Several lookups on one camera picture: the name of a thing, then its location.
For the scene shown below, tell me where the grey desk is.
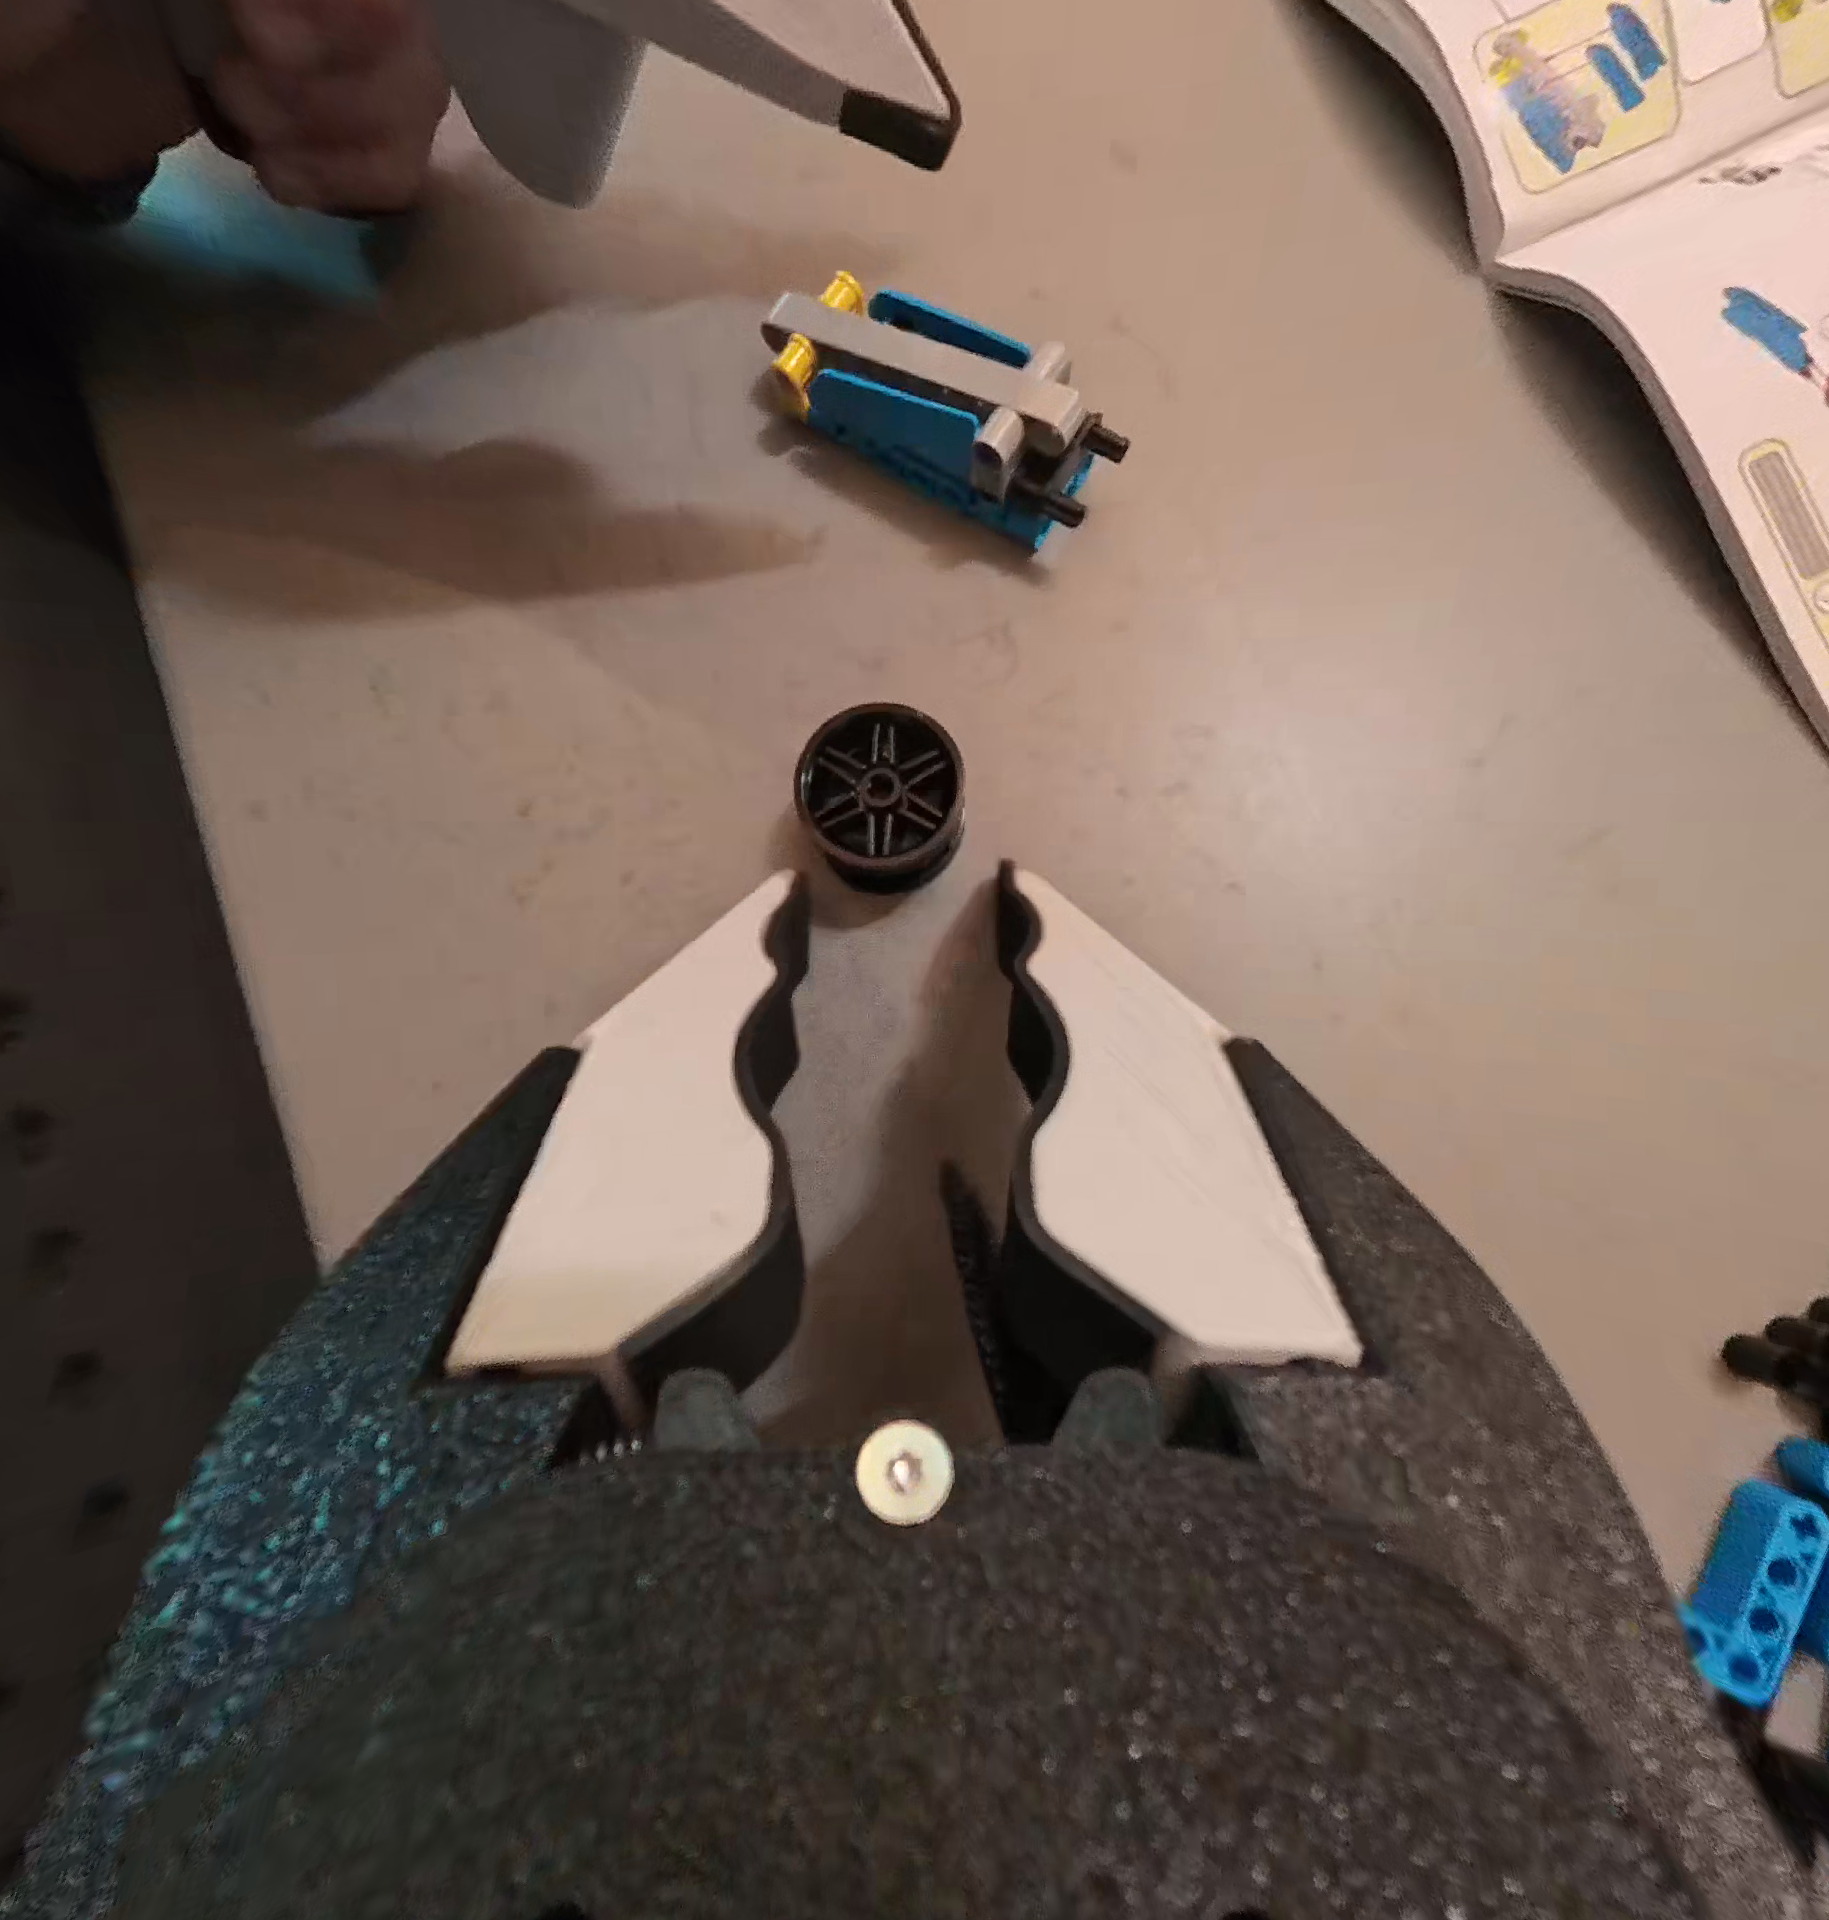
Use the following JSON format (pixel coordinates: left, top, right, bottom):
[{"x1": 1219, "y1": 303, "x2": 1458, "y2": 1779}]
[{"x1": 84, "y1": 0, "x2": 1829, "y2": 1772}]

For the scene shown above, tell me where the black perforated panel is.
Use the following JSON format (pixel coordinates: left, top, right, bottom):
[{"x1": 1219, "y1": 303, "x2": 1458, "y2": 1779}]
[{"x1": 0, "y1": 223, "x2": 324, "y2": 1920}]

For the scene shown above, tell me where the person's left hand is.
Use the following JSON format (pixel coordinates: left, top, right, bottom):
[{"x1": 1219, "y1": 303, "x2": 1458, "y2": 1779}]
[{"x1": 181, "y1": 0, "x2": 451, "y2": 211}]

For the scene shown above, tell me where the instruction booklet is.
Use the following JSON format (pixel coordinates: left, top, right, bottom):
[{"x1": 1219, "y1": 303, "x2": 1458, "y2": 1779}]
[{"x1": 1326, "y1": 0, "x2": 1829, "y2": 817}]

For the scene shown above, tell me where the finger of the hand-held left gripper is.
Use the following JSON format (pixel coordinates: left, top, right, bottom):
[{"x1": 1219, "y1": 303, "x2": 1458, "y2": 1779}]
[{"x1": 553, "y1": 0, "x2": 961, "y2": 168}]

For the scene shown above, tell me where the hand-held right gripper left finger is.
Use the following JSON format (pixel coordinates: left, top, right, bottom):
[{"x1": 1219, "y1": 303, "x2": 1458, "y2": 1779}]
[{"x1": 446, "y1": 868, "x2": 809, "y2": 1429}]

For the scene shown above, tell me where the black spoked wheel rim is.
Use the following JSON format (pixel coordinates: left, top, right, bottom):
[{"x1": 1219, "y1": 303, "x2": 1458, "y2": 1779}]
[{"x1": 796, "y1": 701, "x2": 973, "y2": 898}]

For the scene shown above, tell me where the blue grey brick assembly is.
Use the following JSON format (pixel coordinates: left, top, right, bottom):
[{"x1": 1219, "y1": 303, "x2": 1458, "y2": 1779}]
[{"x1": 758, "y1": 271, "x2": 1132, "y2": 553}]

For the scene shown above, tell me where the pile of toy brick parts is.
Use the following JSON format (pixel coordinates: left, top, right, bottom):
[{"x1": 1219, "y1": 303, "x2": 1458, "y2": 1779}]
[{"x1": 1678, "y1": 1243, "x2": 1829, "y2": 1920}]

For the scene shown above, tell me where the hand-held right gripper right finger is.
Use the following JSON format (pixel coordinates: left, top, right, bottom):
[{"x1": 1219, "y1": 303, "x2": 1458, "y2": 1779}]
[{"x1": 995, "y1": 858, "x2": 1364, "y2": 1444}]

